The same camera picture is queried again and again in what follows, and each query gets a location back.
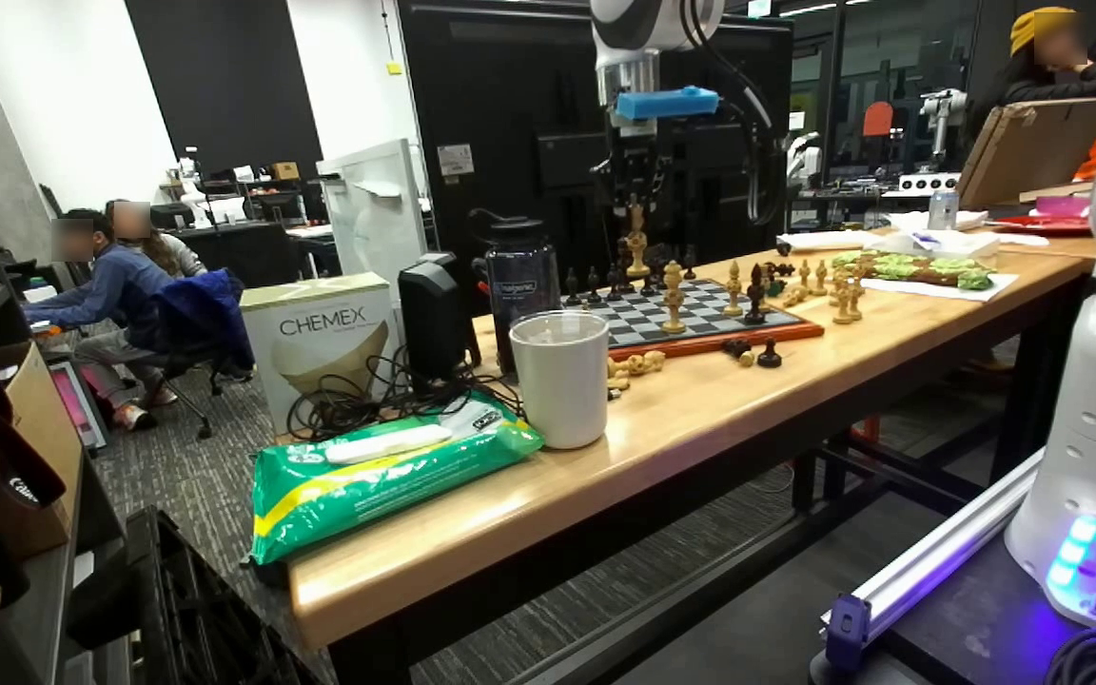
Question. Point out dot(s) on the white paper cup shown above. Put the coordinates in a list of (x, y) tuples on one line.
[(561, 374)]

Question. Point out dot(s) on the green wet wipes pack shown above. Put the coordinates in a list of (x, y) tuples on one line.
[(324, 487)]

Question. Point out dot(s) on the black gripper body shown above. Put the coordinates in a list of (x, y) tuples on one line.
[(652, 169)]

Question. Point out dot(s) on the blue wrist camera box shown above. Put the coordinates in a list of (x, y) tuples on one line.
[(669, 104)]

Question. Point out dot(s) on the dark pawn near board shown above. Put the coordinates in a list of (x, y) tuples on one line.
[(770, 360)]

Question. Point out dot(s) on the seated woman with long hair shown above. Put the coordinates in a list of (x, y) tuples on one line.
[(135, 231)]

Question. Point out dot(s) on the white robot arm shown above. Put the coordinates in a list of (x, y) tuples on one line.
[(631, 37)]

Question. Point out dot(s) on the seated person in blue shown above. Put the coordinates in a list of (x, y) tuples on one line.
[(118, 287)]

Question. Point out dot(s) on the light chess piece on board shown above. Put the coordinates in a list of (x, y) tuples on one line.
[(670, 293)]

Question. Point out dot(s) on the person in yellow beanie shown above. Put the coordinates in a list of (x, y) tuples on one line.
[(1043, 57)]

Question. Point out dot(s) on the black coffee grinder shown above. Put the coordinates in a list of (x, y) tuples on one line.
[(428, 297)]

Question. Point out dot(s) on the white cardboard box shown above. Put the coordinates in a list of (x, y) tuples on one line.
[(318, 335)]

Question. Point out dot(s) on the dark pawn on board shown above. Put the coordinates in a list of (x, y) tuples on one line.
[(755, 293)]

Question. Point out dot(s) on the black monitor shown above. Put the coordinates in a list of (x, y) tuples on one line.
[(513, 128)]

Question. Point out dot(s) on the wooden framed chess board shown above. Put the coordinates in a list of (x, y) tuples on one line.
[(706, 321)]

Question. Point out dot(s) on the tall light king piece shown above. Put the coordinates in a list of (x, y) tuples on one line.
[(638, 242)]

